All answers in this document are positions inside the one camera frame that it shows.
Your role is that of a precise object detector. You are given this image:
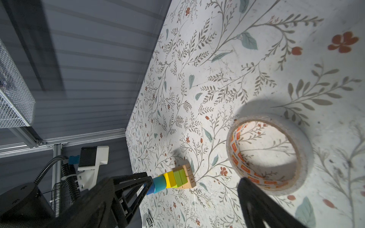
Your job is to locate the dark blue round block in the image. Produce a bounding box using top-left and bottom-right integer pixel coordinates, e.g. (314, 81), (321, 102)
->
(147, 182), (155, 195)

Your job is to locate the natural wood block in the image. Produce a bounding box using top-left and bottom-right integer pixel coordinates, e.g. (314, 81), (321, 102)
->
(177, 175), (196, 189)
(173, 162), (193, 177)

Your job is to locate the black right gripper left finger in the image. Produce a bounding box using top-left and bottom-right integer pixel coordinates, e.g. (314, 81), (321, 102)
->
(45, 178), (114, 228)

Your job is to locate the white wire basket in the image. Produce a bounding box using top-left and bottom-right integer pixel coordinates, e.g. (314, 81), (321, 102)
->
(1, 42), (36, 128)

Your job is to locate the black corrugated cable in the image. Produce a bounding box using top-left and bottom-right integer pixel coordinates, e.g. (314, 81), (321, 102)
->
(33, 155), (81, 203)

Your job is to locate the teal round block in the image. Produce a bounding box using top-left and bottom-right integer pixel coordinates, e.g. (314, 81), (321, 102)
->
(153, 175), (167, 193)

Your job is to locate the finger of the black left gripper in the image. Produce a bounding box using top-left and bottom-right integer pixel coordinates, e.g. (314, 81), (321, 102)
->
(111, 172), (153, 228)

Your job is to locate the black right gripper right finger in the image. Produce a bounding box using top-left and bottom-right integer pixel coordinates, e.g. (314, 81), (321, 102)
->
(237, 177), (305, 228)

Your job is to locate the long green block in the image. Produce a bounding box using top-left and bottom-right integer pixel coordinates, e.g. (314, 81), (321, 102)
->
(179, 169), (188, 185)

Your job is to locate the clear tape roll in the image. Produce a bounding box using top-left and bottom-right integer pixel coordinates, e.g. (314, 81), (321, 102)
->
(226, 114), (314, 196)

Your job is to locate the green cube block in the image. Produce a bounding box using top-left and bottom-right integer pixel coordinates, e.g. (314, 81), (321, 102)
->
(173, 171), (182, 188)

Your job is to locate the long yellow block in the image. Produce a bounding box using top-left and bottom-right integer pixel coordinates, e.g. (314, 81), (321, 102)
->
(163, 171), (177, 189)

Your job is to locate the white stapler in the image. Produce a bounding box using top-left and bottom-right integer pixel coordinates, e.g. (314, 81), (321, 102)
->
(142, 209), (155, 228)

